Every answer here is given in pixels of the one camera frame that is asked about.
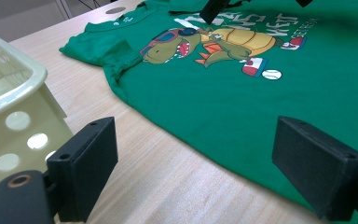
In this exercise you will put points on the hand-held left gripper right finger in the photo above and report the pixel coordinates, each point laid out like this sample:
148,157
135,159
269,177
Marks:
317,168

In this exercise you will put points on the green printed t-shirt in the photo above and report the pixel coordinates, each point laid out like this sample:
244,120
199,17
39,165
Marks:
214,102

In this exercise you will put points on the pale green plastic basket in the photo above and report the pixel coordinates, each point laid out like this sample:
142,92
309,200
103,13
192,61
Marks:
18,93

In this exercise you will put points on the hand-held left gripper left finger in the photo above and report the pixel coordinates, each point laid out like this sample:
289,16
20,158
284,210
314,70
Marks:
84,174

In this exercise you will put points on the grey round table grommet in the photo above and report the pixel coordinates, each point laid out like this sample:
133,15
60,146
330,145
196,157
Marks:
115,10

